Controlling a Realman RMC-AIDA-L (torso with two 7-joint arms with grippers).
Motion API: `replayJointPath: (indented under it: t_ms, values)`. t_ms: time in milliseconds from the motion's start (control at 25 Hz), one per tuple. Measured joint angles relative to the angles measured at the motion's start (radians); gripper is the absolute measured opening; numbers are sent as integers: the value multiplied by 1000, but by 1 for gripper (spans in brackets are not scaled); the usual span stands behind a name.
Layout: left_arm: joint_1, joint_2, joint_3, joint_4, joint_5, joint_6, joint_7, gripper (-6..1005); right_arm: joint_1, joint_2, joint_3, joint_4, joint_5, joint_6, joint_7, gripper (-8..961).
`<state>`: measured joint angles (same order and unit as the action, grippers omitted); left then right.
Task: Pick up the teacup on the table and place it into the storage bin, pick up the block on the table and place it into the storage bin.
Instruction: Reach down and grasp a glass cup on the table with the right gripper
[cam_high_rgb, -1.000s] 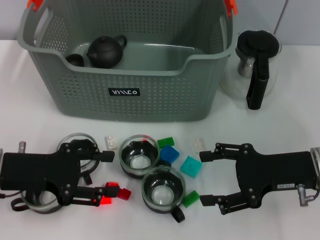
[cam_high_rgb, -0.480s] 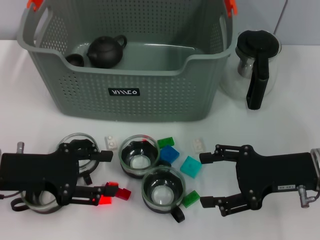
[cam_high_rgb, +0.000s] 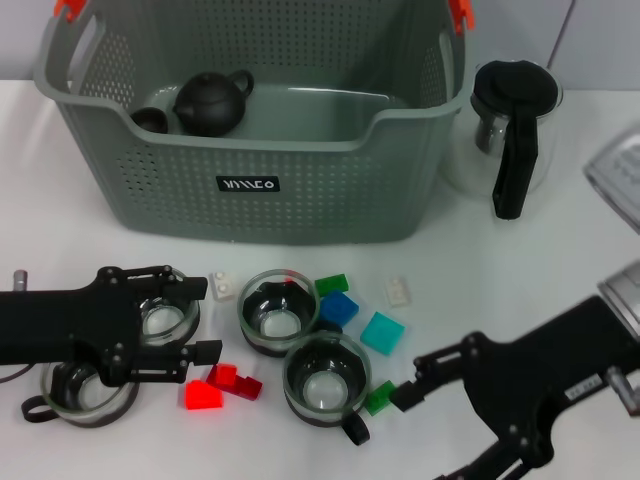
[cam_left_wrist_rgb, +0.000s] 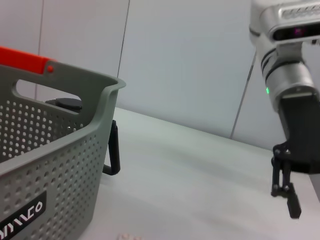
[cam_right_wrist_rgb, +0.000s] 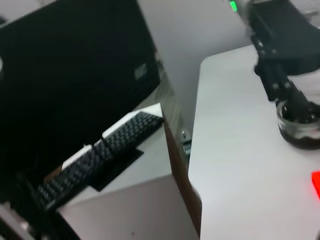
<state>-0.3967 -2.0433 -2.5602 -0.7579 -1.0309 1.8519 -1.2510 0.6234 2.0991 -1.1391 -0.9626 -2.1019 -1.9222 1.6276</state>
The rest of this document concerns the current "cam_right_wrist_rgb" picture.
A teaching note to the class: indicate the black computer monitor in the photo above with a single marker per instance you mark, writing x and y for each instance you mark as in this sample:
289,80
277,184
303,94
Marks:
62,75

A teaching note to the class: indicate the black monitor stand base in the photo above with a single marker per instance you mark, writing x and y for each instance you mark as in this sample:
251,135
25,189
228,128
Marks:
120,166

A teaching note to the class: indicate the black computer keyboard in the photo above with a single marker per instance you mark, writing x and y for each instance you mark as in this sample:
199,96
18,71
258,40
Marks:
112,140

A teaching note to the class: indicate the white office desk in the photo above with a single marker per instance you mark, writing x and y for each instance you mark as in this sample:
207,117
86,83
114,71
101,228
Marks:
140,200

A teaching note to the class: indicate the bright red sloped brick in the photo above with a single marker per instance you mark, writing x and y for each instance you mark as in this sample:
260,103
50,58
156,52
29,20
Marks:
317,185

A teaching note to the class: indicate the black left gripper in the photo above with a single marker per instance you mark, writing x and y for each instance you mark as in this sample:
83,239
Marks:
287,32

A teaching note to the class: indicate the small metal table bracket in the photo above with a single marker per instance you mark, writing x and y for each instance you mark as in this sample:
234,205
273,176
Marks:
186,145

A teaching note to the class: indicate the glass teacup black sleeve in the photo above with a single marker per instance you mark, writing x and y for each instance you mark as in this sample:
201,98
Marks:
300,140

